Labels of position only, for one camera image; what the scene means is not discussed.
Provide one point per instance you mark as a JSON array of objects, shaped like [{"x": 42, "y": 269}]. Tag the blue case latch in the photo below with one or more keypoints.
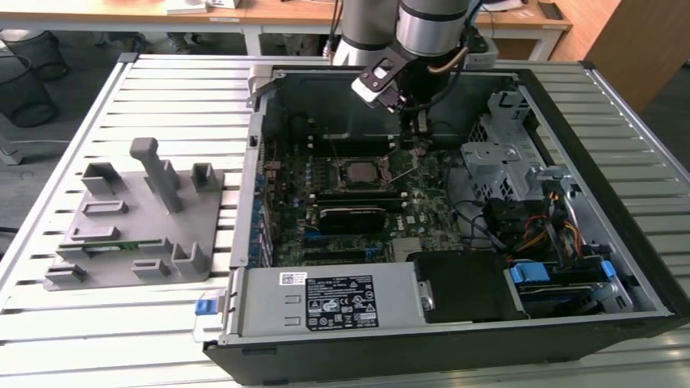
[{"x": 206, "y": 306}]

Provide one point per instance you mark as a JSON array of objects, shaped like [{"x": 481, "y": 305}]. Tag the black RAM slot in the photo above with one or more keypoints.
[
  {"x": 357, "y": 196},
  {"x": 349, "y": 150},
  {"x": 349, "y": 140},
  {"x": 357, "y": 205}
]

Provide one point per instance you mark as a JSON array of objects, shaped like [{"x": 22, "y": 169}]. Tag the black mesh waste bin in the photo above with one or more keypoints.
[
  {"x": 42, "y": 52},
  {"x": 21, "y": 93}
]

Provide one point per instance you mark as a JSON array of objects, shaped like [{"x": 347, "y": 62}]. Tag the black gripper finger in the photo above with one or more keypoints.
[
  {"x": 423, "y": 125},
  {"x": 408, "y": 123}
]

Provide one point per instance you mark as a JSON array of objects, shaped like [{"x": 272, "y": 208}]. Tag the small black graphics card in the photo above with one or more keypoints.
[{"x": 349, "y": 222}]

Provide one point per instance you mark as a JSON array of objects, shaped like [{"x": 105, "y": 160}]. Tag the brown wooden cabinet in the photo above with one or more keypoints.
[{"x": 635, "y": 48}]

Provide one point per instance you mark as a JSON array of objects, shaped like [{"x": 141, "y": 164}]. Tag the silver drive cage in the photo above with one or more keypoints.
[{"x": 495, "y": 161}]

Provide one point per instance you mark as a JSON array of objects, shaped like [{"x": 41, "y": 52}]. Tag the CPU socket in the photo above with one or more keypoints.
[{"x": 357, "y": 186}]

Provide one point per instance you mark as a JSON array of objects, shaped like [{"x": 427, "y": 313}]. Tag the silver power supply unit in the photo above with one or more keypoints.
[{"x": 259, "y": 299}]

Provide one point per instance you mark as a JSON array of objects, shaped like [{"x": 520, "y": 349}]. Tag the blue plastic clip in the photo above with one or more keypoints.
[{"x": 607, "y": 270}]

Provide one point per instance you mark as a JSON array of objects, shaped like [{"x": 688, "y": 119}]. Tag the black phone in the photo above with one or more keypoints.
[{"x": 552, "y": 11}]

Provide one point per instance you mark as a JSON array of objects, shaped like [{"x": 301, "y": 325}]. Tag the green motherboard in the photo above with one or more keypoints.
[{"x": 431, "y": 194}]

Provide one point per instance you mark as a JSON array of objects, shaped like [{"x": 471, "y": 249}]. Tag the black plastic cover box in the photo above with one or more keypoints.
[{"x": 463, "y": 287}]

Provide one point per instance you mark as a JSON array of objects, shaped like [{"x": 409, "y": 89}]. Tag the silver chipset heatsink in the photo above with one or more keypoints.
[{"x": 407, "y": 248}]

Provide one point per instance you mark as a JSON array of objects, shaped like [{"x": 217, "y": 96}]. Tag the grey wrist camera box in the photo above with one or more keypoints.
[{"x": 481, "y": 54}]

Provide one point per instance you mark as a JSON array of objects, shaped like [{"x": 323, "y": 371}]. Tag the blue disk carrier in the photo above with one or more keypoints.
[{"x": 528, "y": 275}]

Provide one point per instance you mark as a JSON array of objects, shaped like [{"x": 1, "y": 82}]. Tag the silver CPU chip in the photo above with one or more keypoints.
[{"x": 363, "y": 171}]

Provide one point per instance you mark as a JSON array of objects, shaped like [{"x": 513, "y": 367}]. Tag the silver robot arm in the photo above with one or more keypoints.
[{"x": 431, "y": 28}]

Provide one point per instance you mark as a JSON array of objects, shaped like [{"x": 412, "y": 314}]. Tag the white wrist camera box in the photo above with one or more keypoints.
[{"x": 368, "y": 91}]

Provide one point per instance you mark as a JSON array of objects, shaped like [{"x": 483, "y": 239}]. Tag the black PC case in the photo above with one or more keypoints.
[{"x": 376, "y": 359}]

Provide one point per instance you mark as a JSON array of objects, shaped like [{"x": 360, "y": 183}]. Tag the grey parts rack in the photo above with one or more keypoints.
[{"x": 134, "y": 242}]

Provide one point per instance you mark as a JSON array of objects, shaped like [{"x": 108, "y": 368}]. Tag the green RAM stick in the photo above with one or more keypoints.
[{"x": 134, "y": 243}]

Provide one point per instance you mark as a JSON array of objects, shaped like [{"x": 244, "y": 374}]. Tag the white flat box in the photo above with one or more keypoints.
[{"x": 185, "y": 8}]

